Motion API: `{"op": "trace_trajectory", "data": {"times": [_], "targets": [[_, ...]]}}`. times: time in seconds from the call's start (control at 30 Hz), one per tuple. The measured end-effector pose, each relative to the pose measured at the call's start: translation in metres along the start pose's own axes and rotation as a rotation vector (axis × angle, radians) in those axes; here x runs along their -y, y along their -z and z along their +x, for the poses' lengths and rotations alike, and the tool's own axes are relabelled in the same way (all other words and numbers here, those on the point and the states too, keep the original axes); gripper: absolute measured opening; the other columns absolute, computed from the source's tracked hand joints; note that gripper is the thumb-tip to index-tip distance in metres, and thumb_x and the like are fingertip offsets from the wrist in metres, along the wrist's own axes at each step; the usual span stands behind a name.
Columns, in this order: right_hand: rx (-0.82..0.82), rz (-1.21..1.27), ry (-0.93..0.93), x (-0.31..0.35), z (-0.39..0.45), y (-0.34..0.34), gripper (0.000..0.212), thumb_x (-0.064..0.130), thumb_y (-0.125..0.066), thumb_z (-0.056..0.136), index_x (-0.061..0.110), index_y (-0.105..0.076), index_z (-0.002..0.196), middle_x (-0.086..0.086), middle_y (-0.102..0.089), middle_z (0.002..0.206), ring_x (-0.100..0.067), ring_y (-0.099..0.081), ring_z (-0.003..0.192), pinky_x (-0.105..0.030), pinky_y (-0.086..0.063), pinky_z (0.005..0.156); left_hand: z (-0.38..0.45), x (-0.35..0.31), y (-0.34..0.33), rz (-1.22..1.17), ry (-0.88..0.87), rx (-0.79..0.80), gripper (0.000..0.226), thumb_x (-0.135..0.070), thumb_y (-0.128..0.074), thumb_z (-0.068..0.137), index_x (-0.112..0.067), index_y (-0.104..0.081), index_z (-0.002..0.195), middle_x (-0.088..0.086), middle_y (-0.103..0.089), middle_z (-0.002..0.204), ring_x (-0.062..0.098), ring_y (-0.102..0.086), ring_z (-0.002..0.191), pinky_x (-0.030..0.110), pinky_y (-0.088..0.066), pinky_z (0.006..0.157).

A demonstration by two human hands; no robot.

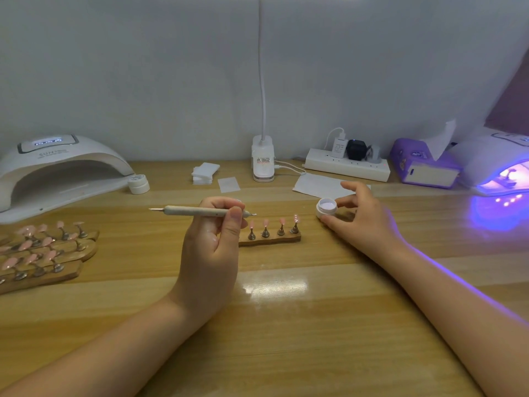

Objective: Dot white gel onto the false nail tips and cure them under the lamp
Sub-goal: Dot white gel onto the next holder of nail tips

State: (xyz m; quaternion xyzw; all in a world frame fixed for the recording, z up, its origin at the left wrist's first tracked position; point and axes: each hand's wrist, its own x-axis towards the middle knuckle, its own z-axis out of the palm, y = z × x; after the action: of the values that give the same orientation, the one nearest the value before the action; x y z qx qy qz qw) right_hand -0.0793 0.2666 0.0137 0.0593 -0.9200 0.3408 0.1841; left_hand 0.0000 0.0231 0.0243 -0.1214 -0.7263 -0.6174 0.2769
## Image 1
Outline person's right hand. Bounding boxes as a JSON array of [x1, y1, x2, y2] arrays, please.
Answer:
[[318, 180, 408, 266]]

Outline person's left hand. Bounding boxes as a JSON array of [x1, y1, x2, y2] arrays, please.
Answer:
[[169, 196, 247, 326]]

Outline white gel jar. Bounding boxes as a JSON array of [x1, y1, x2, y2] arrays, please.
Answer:
[[316, 197, 338, 217]]

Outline grey dotting pen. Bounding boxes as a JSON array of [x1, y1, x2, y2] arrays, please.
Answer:
[[149, 205, 257, 218]]

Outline wooden nail holder strip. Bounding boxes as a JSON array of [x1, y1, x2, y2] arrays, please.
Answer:
[[239, 214, 303, 247]]

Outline white nail lamp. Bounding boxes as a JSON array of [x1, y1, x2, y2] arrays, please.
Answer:
[[455, 128, 529, 197], [0, 135, 135, 225]]

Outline wooden stands with pink nails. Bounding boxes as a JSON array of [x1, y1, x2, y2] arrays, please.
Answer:
[[0, 221, 100, 294]]

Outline person's right forearm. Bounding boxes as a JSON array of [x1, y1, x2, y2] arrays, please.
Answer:
[[376, 242, 529, 397]]

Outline person's left forearm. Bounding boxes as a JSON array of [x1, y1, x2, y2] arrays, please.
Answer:
[[0, 293, 212, 397]]

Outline white desk lamp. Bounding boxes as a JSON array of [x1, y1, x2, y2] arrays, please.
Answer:
[[251, 0, 362, 182]]

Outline white power strip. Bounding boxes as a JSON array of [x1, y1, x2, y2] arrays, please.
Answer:
[[304, 147, 392, 183]]

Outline white paper sheet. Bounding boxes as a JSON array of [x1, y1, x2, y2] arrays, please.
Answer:
[[293, 173, 357, 201]]

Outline purple tissue box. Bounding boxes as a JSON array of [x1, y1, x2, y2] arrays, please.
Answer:
[[390, 138, 464, 189]]

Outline black plug adapter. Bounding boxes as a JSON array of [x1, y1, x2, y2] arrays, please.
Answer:
[[346, 138, 369, 161]]

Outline small white paper square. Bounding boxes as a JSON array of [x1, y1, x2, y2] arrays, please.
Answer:
[[217, 176, 241, 194]]

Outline stack of white cotton pads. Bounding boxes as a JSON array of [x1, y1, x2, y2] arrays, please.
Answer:
[[192, 163, 222, 185]]

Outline small closed white jar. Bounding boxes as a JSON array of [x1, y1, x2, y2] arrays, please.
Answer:
[[127, 174, 150, 195]]

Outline white tissue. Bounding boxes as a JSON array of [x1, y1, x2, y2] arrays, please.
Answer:
[[425, 120, 457, 160]]

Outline brown wooden board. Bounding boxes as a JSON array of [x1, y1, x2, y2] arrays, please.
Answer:
[[488, 53, 529, 137]]

